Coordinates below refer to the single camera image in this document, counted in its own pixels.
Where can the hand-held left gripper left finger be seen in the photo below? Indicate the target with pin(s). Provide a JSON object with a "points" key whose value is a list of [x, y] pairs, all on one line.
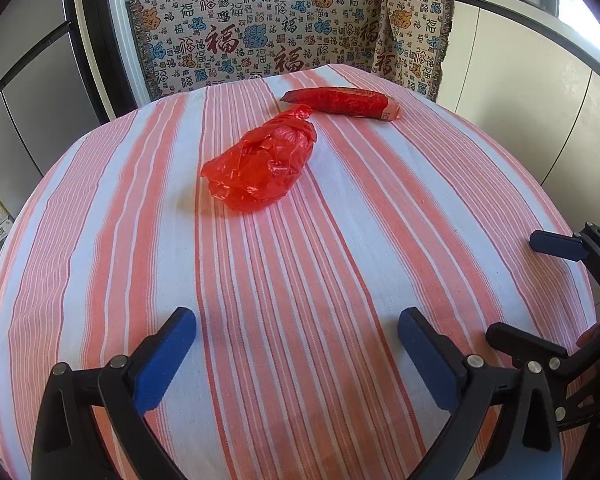
{"points": [[165, 362]]}

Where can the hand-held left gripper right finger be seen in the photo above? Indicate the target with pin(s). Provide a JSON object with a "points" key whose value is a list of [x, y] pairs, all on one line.
{"points": [[430, 365]]}

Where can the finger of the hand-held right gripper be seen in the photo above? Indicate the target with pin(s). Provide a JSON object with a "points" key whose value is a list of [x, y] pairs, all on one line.
{"points": [[510, 340], [555, 245]]}

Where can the red plastic bag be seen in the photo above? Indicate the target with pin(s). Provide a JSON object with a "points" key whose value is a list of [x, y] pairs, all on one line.
{"points": [[265, 160]]}

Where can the red sausage wrapper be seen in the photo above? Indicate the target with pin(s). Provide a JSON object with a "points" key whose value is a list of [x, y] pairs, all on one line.
{"points": [[345, 101]]}

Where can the person's right hand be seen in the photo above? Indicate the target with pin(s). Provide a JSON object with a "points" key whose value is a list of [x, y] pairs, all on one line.
{"points": [[587, 336]]}

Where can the pink striped tablecloth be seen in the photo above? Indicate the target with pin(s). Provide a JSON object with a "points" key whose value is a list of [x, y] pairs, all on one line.
{"points": [[290, 285]]}

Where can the white cabinet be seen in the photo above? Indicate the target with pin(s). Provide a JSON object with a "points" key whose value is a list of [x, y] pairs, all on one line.
{"points": [[520, 85]]}

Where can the small printed blanket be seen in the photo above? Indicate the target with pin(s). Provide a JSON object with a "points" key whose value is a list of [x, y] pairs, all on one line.
{"points": [[415, 35]]}

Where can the grey refrigerator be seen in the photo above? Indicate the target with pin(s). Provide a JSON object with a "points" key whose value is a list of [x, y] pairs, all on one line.
{"points": [[35, 85]]}

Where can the large printed blanket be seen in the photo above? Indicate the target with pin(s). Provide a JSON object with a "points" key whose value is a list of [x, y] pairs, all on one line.
{"points": [[240, 25]]}

